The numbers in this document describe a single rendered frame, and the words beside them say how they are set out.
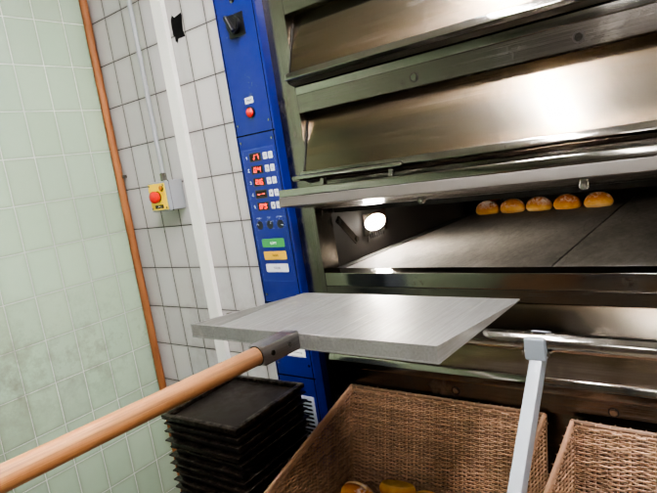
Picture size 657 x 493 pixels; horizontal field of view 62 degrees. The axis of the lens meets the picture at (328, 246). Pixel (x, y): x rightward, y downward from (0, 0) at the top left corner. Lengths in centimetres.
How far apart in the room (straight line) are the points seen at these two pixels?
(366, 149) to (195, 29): 71
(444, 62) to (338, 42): 29
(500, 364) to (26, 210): 153
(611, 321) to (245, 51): 115
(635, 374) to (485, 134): 58
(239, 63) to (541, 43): 83
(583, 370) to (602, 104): 55
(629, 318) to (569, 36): 58
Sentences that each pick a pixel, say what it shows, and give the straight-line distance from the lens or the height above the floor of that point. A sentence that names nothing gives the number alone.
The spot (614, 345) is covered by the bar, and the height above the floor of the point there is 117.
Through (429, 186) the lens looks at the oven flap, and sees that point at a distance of 119.
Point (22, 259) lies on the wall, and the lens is 204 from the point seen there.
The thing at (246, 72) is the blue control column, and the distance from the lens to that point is 164.
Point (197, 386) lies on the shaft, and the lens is 81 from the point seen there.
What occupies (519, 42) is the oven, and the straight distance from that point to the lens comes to 127.
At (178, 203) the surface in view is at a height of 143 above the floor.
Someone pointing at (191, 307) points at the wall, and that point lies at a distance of 205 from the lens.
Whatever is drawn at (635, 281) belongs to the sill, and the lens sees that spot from 126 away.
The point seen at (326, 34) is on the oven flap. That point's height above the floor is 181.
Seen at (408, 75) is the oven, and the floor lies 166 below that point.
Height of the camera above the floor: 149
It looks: 9 degrees down
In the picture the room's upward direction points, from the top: 9 degrees counter-clockwise
